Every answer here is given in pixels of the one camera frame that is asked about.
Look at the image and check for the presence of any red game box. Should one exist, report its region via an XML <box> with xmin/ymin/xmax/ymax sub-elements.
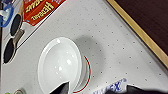
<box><xmin>22</xmin><ymin>0</ymin><xmax>66</xmax><ymax>27</ymax></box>

